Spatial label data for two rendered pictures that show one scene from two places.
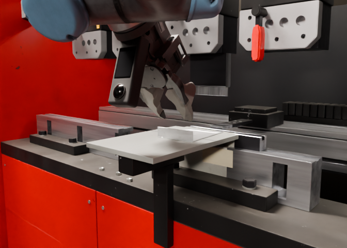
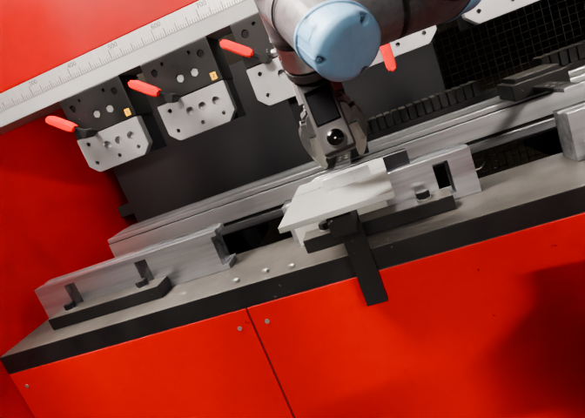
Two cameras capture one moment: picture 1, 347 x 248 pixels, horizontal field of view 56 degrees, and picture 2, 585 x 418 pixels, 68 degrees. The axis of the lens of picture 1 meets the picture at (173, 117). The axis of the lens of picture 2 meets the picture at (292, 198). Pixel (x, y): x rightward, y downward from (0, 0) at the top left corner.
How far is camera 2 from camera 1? 0.44 m
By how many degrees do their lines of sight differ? 28
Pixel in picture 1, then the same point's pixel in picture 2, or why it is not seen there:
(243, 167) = (402, 185)
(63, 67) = (27, 209)
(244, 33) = not seen: hidden behind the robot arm
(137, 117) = (182, 223)
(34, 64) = not seen: outside the picture
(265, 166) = (425, 172)
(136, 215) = (323, 297)
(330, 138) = (425, 135)
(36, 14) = (339, 52)
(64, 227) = (205, 389)
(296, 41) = (418, 39)
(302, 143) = not seen: hidden behind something
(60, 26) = (359, 58)
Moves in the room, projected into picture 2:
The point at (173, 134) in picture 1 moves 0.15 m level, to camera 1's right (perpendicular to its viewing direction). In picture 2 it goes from (346, 178) to (403, 148)
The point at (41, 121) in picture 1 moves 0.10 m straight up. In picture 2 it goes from (50, 294) to (30, 258)
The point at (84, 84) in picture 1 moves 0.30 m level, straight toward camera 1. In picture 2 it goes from (63, 222) to (102, 214)
